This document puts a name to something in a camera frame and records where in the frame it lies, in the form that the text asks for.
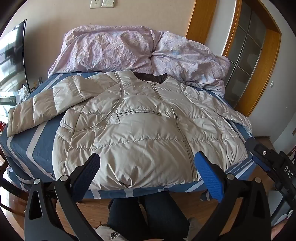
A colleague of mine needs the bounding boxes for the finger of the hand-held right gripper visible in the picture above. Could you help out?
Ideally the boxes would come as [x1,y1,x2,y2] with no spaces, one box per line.
[245,137,281,172]

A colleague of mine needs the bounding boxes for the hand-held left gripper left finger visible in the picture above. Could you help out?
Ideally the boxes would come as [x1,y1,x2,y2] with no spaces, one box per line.
[24,153,102,241]

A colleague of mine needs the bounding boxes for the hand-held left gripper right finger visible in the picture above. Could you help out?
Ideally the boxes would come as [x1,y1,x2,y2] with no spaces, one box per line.
[192,152,271,241]

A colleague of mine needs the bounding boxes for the beige puffer jacket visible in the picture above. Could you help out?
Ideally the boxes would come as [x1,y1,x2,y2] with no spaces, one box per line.
[7,71,253,191]

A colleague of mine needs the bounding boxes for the blue striped bed sheet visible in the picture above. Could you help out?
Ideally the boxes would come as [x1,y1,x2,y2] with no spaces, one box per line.
[0,72,259,202]

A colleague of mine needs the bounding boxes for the person's legs in dark trousers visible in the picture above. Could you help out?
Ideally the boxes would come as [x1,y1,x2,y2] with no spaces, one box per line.
[107,192,193,241]

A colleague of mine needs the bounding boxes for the dark wooden chair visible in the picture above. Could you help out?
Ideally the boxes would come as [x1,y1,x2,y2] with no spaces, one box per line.
[0,155,31,219]

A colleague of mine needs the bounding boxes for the wooden framed glass door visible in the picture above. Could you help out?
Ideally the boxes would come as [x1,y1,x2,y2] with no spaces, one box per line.
[222,0,282,117]

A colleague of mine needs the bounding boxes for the pink floral duvet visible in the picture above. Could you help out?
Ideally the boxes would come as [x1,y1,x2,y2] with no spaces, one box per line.
[48,25,230,97]

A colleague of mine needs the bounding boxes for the black flat television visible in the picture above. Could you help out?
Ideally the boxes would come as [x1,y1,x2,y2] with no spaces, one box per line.
[0,20,31,95]

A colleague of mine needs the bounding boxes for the wooden wall panel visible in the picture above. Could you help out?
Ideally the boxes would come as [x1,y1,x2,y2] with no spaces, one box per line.
[186,0,218,45]

